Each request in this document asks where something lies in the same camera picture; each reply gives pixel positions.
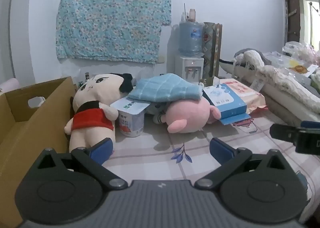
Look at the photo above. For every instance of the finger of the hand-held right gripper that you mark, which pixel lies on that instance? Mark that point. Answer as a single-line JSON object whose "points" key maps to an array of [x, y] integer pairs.
{"points": [[285, 132]]}

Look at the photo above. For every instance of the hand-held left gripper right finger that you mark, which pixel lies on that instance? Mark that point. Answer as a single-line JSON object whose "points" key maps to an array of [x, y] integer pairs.
{"points": [[220, 151]]}

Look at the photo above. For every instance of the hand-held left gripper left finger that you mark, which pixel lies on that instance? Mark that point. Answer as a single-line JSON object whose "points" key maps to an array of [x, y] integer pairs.
{"points": [[102, 150]]}

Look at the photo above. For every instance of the white yogurt cup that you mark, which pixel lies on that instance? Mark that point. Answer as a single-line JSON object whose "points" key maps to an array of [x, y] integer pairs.
{"points": [[131, 122]]}

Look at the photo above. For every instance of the pink plush toy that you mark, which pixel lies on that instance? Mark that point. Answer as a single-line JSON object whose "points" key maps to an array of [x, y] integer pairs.
{"points": [[187, 115]]}

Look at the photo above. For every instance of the blue white carton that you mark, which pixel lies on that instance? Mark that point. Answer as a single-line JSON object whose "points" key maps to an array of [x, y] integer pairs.
{"points": [[225, 100]]}

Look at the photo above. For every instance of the black-haired doll plush red top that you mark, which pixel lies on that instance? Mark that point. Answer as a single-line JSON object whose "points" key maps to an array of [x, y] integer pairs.
{"points": [[100, 87]]}

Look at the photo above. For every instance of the green white item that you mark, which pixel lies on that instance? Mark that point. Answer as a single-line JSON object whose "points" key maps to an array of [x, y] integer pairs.
{"points": [[156, 110]]}

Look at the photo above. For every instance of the brown cardboard box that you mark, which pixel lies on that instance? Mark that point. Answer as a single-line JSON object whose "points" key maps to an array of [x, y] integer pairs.
{"points": [[37, 130]]}

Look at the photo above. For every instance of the olive brown packet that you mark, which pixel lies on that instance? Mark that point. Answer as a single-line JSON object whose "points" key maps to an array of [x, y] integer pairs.
{"points": [[208, 81]]}

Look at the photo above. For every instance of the light blue towel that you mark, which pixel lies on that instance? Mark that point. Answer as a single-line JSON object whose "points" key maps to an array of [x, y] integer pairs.
{"points": [[165, 87]]}

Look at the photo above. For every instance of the pink tissue pack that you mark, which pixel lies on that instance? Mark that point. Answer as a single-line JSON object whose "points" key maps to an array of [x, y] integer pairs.
{"points": [[250, 95]]}

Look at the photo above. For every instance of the white knitted blanket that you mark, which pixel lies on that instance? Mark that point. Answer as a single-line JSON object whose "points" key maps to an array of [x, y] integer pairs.
{"points": [[287, 80]]}

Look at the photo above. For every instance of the grey cloth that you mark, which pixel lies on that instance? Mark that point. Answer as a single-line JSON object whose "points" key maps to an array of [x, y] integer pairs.
{"points": [[265, 56]]}

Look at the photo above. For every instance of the clear plastic bags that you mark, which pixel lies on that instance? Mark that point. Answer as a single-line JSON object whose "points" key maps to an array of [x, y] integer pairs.
{"points": [[300, 49]]}

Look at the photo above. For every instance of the patterned rolled mat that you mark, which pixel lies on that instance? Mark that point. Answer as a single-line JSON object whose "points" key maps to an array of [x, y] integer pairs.
{"points": [[211, 50]]}

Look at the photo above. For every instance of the pale pink rolled mat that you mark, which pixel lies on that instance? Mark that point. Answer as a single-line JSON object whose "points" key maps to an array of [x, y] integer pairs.
{"points": [[10, 85]]}

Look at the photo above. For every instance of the blue water jug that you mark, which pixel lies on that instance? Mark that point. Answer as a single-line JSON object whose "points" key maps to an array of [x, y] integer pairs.
{"points": [[191, 39]]}

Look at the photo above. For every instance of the brown wooden door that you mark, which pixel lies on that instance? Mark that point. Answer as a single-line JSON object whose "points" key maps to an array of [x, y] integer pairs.
{"points": [[292, 10]]}

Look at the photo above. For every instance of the pink bottle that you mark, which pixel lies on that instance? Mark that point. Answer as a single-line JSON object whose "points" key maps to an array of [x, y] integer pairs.
{"points": [[192, 15]]}

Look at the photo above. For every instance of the blue floral wall cloth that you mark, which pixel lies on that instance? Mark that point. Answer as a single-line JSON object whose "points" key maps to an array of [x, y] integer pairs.
{"points": [[112, 17]]}

